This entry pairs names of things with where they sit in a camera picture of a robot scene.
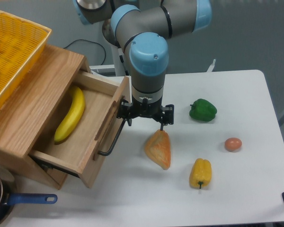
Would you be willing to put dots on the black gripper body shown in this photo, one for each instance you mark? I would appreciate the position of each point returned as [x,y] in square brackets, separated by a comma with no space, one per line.
[145,109]

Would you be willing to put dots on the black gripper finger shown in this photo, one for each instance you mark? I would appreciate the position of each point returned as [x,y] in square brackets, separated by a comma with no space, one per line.
[127,111]
[165,116]

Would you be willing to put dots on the wooden top drawer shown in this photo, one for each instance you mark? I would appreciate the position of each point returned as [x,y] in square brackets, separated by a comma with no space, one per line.
[96,130]

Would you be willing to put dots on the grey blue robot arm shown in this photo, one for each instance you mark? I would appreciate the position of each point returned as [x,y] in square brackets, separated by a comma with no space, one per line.
[142,36]

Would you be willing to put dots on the wooden drawer cabinet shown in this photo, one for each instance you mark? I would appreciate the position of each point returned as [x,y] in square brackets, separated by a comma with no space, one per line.
[28,110]

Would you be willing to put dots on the orange toy bread wedge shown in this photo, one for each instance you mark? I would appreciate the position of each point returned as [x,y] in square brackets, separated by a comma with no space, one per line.
[158,149]

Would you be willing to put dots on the green toy bell pepper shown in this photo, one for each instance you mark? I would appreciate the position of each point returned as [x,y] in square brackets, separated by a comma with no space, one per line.
[202,110]

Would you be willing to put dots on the yellow toy banana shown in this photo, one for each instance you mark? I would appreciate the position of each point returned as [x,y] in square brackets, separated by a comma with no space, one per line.
[73,116]

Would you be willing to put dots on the yellow toy bell pepper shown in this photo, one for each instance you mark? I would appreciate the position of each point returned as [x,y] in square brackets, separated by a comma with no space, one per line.
[201,174]

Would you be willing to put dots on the brown toy egg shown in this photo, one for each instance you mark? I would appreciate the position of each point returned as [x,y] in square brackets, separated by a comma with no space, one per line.
[232,144]

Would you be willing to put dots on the yellow plastic basket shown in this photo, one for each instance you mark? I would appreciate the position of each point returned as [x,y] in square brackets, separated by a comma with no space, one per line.
[21,44]

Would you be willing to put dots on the blue handled frying pan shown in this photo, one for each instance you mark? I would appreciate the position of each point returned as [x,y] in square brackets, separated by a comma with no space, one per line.
[9,195]

